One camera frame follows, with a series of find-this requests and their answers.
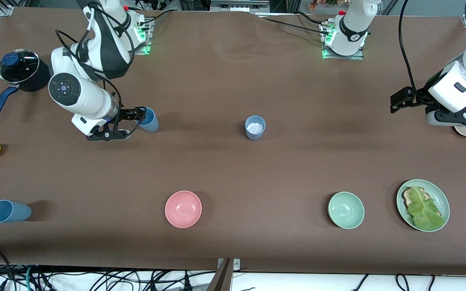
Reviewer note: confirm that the small metal table bracket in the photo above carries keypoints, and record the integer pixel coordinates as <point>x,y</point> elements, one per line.
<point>237,264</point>

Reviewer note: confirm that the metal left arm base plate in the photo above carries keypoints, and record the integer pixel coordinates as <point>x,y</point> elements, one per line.
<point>344,57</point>

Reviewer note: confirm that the pink bowl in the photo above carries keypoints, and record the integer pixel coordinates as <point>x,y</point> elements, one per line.
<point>183,209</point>

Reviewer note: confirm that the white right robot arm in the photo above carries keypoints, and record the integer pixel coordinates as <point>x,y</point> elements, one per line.
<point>83,97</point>

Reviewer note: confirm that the dark metal beam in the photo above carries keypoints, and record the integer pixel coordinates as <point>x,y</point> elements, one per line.
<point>221,281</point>

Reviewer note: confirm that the glass pot lid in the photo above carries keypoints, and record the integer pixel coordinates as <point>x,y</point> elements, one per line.
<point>26,70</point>

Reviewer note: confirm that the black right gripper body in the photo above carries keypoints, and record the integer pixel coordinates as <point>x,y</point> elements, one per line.
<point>125,113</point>

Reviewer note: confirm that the blue plastic cup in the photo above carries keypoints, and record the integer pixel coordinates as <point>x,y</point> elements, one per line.
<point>255,136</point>
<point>10,212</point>
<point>151,123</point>

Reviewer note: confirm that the brown table cloth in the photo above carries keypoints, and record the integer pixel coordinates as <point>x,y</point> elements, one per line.
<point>233,169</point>

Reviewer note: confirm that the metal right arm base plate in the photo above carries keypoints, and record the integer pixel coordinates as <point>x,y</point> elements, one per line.
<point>148,36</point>

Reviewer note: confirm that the toast bread slice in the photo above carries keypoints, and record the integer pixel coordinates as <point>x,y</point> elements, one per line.
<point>407,198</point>

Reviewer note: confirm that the green lettuce leaf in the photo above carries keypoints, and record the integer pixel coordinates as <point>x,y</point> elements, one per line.
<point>425,212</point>

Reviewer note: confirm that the green ceramic plate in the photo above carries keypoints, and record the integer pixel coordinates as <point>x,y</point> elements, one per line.
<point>440,194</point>

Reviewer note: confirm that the white paper wad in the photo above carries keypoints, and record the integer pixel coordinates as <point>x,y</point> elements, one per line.
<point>255,127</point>

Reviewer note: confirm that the green bowl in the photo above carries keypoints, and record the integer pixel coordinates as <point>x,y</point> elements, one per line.
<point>346,210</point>

